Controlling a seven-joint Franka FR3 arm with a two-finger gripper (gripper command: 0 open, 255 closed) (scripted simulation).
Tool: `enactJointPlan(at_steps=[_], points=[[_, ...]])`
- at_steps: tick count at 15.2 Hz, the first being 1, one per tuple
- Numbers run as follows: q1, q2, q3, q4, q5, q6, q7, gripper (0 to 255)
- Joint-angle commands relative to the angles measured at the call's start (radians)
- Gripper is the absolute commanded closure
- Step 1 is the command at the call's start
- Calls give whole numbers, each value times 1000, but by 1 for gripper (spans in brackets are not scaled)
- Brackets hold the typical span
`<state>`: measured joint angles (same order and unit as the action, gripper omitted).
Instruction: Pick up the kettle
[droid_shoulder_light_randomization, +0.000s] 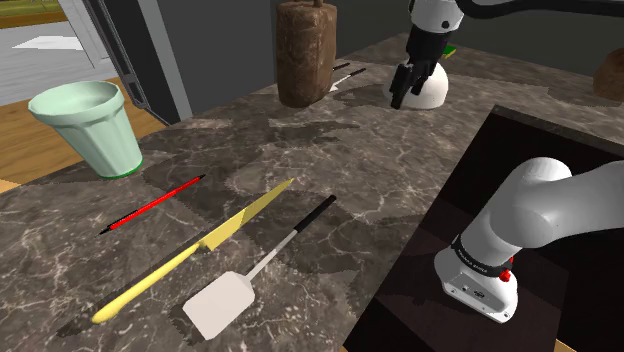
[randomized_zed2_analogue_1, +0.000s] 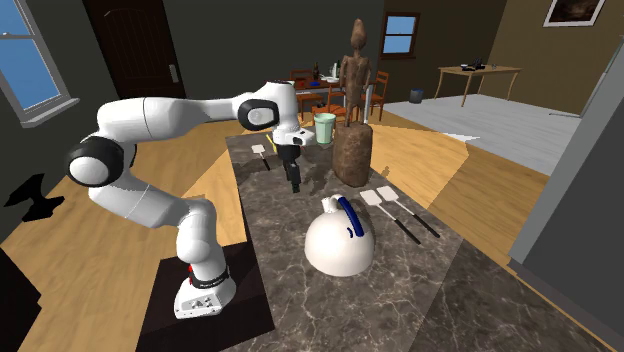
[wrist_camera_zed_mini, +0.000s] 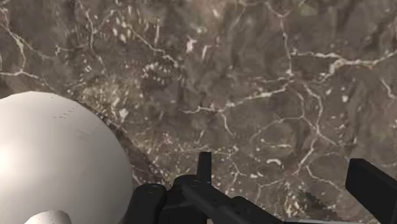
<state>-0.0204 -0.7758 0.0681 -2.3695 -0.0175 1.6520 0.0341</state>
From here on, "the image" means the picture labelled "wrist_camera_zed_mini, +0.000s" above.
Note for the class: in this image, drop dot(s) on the white round object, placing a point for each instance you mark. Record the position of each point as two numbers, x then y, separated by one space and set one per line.
55 161

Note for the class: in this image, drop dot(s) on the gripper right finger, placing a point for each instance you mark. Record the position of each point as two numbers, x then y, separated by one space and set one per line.
375 189

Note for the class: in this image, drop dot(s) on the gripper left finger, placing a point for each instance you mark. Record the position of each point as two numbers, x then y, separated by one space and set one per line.
189 198

